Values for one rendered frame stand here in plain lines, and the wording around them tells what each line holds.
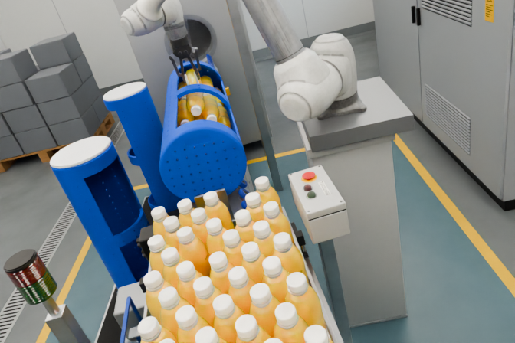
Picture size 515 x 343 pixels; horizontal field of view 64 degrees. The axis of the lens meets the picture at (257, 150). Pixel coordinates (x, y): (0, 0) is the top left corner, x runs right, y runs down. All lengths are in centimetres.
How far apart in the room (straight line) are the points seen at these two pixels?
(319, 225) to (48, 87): 408
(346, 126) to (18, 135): 425
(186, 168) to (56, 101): 361
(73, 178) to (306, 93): 114
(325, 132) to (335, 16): 511
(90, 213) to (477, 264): 192
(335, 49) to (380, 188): 57
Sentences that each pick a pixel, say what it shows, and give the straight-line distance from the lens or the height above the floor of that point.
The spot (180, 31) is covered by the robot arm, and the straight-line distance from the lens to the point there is 181.
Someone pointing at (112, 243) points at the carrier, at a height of 59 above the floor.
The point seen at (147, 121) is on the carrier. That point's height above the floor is 83.
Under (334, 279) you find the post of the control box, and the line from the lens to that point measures 129.
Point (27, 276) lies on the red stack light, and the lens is 96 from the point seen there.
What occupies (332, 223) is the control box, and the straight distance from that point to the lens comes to 105.
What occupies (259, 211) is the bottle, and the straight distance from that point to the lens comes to 109.
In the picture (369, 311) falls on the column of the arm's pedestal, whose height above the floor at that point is 8.
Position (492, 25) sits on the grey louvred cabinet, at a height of 106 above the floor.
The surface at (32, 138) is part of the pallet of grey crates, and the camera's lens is 516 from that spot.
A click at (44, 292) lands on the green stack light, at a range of 99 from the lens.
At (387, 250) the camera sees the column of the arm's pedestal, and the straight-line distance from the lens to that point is 186.
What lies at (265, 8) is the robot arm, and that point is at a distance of 129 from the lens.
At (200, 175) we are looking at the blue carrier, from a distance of 136.
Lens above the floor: 172
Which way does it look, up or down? 28 degrees down
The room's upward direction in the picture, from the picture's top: 15 degrees counter-clockwise
